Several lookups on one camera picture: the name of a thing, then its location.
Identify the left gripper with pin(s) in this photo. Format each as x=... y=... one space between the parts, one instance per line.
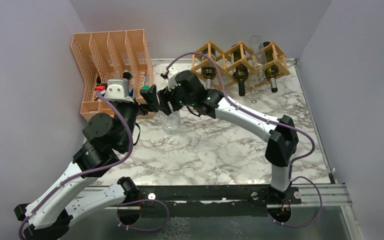
x=150 y=96

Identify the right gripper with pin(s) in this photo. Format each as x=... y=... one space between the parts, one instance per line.
x=164 y=96

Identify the squat clear glass bottle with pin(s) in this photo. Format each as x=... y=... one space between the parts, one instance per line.
x=170 y=123

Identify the green bottle silver cap front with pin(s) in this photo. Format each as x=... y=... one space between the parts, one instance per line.
x=208 y=72

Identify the green bottle silver cap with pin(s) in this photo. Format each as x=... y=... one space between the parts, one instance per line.
x=208 y=72
x=272 y=71

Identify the green bottle black cap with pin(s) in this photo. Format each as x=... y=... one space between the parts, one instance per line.
x=241 y=73

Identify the slim clear glass bottle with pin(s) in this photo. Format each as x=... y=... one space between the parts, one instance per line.
x=252 y=88

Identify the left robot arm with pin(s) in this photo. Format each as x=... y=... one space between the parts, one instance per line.
x=59 y=208

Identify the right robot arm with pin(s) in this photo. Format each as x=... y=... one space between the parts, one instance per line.
x=278 y=133

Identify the wooden lattice wine rack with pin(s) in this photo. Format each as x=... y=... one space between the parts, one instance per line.
x=225 y=66

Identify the peach plastic file organizer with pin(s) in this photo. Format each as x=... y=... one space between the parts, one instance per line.
x=106 y=55

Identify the small items in organizer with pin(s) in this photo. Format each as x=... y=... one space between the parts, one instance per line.
x=129 y=82

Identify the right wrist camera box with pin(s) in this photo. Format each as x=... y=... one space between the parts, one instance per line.
x=170 y=75

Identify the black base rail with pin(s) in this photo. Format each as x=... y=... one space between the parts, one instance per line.
x=195 y=201

